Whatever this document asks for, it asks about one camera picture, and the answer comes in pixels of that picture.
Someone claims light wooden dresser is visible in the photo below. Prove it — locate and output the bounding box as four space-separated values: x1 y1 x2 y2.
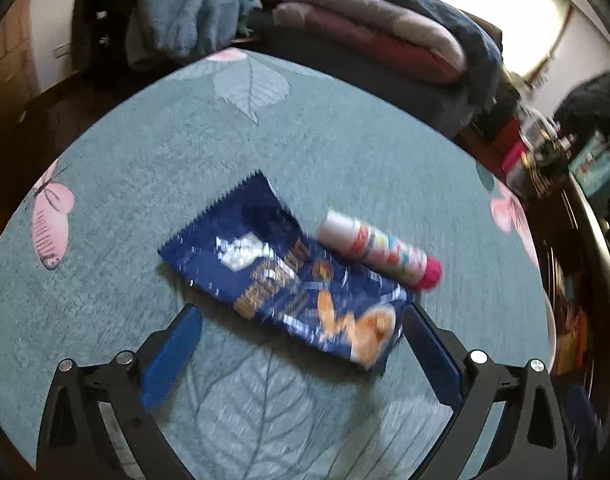
0 0 40 126

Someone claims dark wooden cabinet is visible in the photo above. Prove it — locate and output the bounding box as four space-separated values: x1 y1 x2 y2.
525 160 610 461

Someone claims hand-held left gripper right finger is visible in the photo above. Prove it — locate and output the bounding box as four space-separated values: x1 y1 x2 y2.
401 304 573 480

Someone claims bed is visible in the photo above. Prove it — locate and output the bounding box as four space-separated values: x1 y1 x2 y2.
245 10 486 136

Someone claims black hanging coat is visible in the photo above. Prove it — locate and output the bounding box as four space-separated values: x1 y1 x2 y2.
552 71 610 133

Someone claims blue snack packet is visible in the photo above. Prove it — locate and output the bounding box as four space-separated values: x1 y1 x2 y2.
157 169 415 372

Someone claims light blue fleece garment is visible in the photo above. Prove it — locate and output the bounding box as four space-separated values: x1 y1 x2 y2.
125 0 263 71

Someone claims folded pink white quilt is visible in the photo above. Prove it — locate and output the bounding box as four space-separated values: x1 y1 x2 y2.
235 0 468 86

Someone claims stack of colourful books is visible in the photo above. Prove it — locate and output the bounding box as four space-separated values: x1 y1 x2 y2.
550 260 591 376

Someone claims white tube with pink cap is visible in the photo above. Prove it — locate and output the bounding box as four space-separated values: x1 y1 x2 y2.
316 209 443 292

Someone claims red box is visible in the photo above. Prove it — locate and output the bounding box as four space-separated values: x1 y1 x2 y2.
490 115 523 161

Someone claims teal printed box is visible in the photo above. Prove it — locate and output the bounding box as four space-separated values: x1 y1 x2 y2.
568 135 610 196

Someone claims teal floral tablecloth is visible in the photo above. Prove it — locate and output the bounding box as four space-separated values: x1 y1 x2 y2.
0 47 558 480

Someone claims pink plastic bin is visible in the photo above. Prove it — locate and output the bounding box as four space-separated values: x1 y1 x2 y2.
500 140 531 181

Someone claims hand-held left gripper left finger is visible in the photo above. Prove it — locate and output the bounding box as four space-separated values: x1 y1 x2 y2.
35 304 204 480

